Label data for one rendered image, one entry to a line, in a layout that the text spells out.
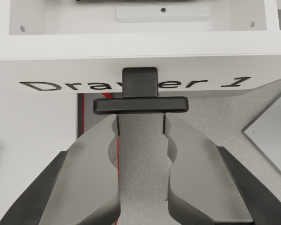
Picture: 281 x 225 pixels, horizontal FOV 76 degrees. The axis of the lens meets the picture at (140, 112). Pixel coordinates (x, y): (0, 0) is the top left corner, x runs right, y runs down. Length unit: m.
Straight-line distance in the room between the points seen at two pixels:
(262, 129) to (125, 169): 0.80
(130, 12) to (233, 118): 1.02
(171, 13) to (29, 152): 0.28
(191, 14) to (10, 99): 0.29
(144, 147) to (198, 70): 0.91
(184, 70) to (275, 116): 1.13
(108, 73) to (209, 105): 1.00
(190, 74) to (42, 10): 0.19
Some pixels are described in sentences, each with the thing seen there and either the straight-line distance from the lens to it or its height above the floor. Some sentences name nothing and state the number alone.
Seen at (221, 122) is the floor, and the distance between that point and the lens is 1.15.
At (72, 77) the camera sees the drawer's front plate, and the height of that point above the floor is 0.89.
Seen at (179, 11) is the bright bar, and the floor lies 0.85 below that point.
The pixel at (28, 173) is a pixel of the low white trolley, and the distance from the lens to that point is 0.34.
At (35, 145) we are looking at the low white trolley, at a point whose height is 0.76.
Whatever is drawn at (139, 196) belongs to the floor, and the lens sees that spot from 1.11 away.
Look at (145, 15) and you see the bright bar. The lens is 0.24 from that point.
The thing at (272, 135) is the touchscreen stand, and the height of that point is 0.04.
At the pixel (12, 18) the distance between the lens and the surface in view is 0.22.
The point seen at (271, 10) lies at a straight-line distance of 0.22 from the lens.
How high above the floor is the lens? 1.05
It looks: 84 degrees down
